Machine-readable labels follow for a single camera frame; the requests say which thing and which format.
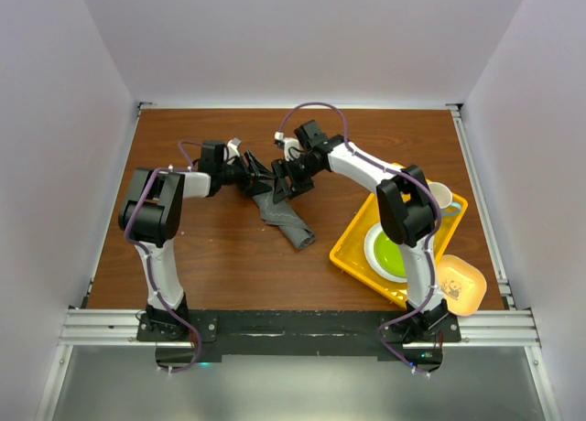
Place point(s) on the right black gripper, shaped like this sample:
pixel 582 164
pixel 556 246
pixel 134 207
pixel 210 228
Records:
pixel 280 167

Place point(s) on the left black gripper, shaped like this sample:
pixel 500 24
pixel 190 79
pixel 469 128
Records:
pixel 257 188

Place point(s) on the grey cloth napkin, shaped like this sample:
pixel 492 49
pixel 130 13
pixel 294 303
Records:
pixel 282 216

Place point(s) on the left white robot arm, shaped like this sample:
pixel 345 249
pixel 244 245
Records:
pixel 150 218

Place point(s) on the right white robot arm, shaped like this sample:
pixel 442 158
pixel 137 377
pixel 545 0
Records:
pixel 408 213

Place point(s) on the yellow plastic tray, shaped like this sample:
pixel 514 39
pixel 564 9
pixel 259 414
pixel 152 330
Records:
pixel 348 253

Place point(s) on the white plate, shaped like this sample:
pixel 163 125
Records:
pixel 369 254

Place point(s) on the green plate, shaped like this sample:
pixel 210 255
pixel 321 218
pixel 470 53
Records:
pixel 388 255

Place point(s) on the white cup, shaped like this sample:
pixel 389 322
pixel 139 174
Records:
pixel 444 197

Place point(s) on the orange square plate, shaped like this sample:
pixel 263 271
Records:
pixel 462 284

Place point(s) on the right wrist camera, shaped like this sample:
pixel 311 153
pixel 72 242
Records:
pixel 304 135

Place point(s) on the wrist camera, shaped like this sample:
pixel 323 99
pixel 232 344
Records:
pixel 304 135
pixel 215 155

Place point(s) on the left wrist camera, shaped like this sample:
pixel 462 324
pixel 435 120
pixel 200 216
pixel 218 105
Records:
pixel 215 155

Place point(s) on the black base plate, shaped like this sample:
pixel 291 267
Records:
pixel 316 333

